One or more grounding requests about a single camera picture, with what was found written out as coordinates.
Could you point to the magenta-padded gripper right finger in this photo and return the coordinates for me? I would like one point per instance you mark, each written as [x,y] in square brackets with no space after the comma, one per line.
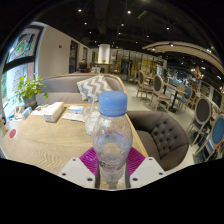
[146,170]

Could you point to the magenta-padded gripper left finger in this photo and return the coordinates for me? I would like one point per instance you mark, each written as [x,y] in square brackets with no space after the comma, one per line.
[76,170]

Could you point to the clear bottle with blue cap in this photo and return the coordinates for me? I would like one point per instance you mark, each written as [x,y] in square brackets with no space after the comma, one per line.
[112,140]

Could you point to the grey tufted armchair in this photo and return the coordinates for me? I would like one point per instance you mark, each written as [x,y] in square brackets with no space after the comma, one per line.
[163,136]

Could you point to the white paper sheets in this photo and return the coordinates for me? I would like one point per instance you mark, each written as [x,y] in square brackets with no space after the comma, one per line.
[72,117]

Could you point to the white tissue box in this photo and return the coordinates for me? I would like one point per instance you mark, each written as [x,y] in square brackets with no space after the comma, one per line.
[54,111]

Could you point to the flat round red coaster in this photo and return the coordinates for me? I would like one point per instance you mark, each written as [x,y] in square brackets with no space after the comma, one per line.
[12,133]

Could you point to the small blue box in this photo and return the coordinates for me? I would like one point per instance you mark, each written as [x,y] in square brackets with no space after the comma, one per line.
[26,112]

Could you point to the group of dining chairs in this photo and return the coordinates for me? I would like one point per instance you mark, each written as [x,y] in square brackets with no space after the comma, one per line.
[202,110]

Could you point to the grey zigzag cushion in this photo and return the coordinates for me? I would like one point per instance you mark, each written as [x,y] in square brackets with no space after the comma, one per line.
[93,87]

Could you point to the wooden dining table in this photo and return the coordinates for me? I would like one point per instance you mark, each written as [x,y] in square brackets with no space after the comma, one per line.
[175,88]

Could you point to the green potted plant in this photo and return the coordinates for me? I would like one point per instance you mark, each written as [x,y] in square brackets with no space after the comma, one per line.
[28,88]

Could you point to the person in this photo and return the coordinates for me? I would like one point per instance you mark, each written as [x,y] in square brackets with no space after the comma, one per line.
[81,66]

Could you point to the food picture window poster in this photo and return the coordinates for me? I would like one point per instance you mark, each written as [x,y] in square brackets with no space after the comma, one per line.
[24,45]

